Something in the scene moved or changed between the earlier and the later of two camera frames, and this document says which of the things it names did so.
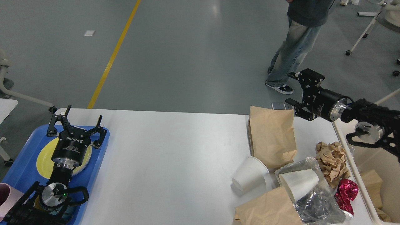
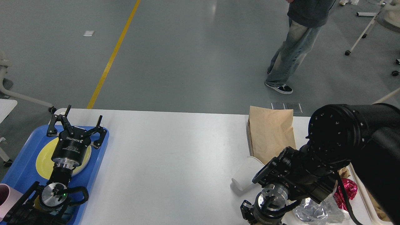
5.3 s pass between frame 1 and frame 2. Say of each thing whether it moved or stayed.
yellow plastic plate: stayed
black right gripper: moved
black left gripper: stayed
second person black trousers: stayed
